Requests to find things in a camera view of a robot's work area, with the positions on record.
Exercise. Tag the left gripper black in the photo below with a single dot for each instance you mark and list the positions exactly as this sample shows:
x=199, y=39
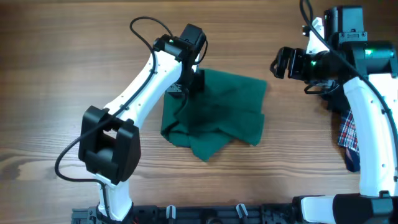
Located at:
x=197, y=88

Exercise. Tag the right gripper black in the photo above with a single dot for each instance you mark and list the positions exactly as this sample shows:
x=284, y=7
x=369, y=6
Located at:
x=296, y=56

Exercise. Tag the green cloth garment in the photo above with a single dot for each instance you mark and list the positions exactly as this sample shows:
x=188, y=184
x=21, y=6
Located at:
x=228, y=108

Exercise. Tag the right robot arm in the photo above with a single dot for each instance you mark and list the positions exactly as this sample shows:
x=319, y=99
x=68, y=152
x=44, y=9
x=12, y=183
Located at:
x=339, y=55

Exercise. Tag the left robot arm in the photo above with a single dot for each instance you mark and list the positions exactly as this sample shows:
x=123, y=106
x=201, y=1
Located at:
x=110, y=144

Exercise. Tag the black cloth garment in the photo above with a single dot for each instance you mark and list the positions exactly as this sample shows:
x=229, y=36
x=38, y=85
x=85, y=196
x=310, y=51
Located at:
x=334, y=99

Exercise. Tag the red plaid cloth garment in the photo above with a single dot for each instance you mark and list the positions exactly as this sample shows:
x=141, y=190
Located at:
x=347, y=137

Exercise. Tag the navy blue cloth garment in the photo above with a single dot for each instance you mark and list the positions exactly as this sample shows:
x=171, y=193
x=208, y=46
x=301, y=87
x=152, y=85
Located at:
x=352, y=160

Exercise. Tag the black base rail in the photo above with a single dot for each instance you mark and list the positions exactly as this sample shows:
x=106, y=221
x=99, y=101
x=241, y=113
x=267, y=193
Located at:
x=266, y=214

